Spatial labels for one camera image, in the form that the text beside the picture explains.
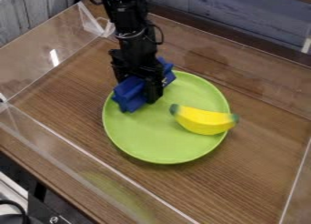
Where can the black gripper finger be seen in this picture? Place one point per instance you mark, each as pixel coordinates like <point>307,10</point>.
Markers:
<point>153,87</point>
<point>120,69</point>

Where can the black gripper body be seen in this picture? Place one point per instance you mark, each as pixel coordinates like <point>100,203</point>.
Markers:
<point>137,49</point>

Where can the blue plastic block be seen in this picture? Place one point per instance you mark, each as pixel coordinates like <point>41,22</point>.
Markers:
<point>128,92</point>

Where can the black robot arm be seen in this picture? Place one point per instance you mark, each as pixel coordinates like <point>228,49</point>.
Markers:
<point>128,14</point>

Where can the green plate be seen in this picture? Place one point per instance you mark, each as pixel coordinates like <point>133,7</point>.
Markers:
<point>148,135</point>

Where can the yellow toy banana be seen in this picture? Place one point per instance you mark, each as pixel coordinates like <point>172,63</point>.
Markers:
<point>202,121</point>

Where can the clear acrylic enclosure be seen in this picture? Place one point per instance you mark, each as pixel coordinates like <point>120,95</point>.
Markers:
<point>252,181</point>

